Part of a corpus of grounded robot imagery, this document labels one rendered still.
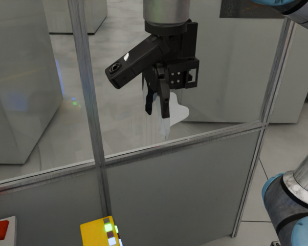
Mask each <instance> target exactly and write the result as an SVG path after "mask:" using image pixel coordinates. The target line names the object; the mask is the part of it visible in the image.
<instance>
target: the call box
mask: <svg viewBox="0 0 308 246"><path fill-rule="evenodd" d="M105 218H109V220H110V223H109V224H111V228H112V230H108V231H106V229H105V225H108V224H104V221H103V219H105ZM80 231H81V236H82V242H83V246H121V245H120V242H119V239H118V236H117V232H116V229H115V225H114V222H113V218H112V216H107V217H104V218H101V219H98V220H94V221H91V222H88V223H85V224H81V225H80ZM109 231H113V234H114V236H113V237H110V238H108V237H107V232H109ZM111 238H115V241H116V243H115V244H113V245H110V244H109V239H111Z"/></svg>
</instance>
